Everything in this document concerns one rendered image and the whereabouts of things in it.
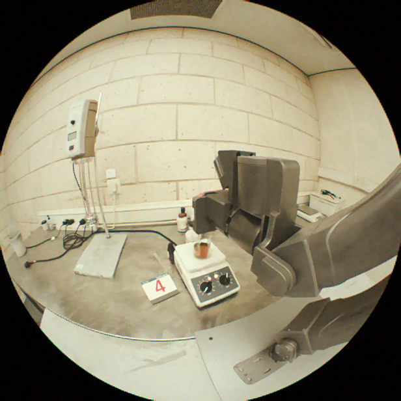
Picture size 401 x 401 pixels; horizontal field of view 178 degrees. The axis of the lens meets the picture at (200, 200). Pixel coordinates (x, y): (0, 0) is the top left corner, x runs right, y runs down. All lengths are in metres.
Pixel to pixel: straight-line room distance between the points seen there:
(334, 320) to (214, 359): 0.23
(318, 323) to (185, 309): 0.32
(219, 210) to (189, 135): 0.64
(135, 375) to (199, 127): 1.01
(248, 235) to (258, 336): 0.25
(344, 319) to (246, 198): 0.19
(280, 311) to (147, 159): 0.83
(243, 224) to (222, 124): 0.74
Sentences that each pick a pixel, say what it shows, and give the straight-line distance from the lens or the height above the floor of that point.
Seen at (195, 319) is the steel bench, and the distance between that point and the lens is 0.38.
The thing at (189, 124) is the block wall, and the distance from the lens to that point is 0.81.
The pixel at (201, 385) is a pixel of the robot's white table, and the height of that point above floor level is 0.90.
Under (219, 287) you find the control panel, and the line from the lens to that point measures 0.39.
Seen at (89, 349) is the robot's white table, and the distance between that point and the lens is 0.44.
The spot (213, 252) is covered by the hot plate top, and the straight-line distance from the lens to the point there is 0.43.
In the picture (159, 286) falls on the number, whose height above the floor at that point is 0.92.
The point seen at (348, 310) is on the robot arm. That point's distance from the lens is 0.18.
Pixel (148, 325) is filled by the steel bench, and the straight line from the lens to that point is 0.39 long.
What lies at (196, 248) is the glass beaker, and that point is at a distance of 0.37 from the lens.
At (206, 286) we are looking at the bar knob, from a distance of 0.37.
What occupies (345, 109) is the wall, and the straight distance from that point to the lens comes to 1.69.
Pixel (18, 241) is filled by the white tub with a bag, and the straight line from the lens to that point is 1.04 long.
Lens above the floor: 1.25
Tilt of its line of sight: 17 degrees down
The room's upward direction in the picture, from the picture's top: straight up
